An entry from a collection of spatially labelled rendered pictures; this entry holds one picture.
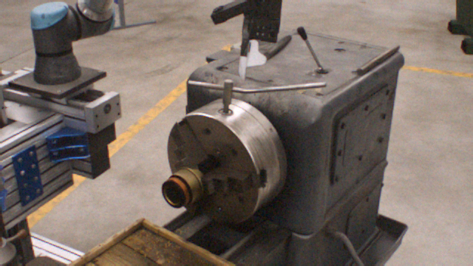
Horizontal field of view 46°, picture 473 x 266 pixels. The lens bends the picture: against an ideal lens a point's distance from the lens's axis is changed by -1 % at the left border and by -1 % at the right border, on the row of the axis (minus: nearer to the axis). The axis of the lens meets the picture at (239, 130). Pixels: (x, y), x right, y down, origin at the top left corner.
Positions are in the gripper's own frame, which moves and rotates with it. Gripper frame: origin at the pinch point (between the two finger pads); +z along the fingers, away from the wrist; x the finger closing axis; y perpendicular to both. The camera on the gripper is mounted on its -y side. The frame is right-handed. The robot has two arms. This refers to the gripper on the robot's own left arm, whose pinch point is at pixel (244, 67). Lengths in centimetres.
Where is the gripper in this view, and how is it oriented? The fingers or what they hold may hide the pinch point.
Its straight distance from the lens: 135.2
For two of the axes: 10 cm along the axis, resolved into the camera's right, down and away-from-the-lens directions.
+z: -0.8, 8.6, 5.0
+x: 1.4, -4.9, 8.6
